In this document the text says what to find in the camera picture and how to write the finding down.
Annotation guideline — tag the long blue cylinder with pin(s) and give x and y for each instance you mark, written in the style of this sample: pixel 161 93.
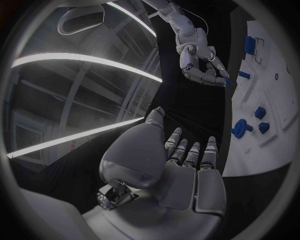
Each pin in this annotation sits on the long blue cylinder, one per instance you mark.
pixel 244 74

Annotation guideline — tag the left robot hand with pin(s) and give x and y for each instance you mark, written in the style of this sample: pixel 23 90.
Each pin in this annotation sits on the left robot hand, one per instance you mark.
pixel 136 150

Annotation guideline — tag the blue gear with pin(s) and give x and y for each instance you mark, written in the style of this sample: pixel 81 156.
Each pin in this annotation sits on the blue gear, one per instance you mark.
pixel 239 129

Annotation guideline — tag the blue square plug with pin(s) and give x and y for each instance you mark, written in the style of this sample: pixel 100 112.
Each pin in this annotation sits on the blue square plug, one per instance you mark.
pixel 260 112
pixel 264 127

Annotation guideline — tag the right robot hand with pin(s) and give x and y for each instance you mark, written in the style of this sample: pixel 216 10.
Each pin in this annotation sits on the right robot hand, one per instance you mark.
pixel 187 60

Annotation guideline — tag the blue rectangular block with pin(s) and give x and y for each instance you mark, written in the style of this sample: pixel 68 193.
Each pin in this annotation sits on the blue rectangular block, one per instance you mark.
pixel 249 45

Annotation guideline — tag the small blue peg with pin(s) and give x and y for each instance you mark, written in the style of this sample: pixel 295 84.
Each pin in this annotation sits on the small blue peg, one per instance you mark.
pixel 229 82

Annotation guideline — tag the white task board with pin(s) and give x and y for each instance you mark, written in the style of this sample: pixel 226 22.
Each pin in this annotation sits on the white task board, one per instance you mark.
pixel 269 150

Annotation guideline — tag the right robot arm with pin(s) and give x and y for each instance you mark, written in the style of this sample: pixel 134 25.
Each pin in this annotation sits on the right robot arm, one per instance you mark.
pixel 182 24

